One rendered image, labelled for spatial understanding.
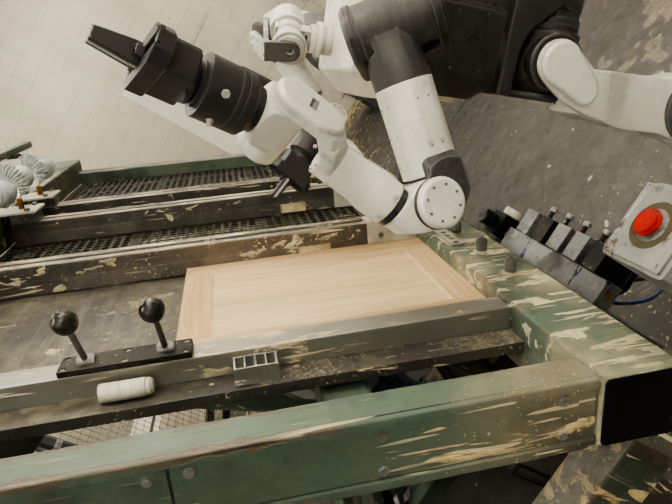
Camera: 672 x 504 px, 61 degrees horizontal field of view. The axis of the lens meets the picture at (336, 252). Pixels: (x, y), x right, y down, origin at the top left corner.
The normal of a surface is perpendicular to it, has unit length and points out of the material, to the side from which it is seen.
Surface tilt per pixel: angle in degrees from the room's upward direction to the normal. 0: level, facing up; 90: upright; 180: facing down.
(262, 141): 105
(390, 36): 66
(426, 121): 90
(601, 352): 55
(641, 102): 90
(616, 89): 111
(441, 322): 90
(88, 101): 90
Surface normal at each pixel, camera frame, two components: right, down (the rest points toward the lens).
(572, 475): -0.84, -0.44
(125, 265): 0.19, 0.31
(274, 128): 0.11, 0.82
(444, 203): 0.35, 0.00
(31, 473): -0.07, -0.94
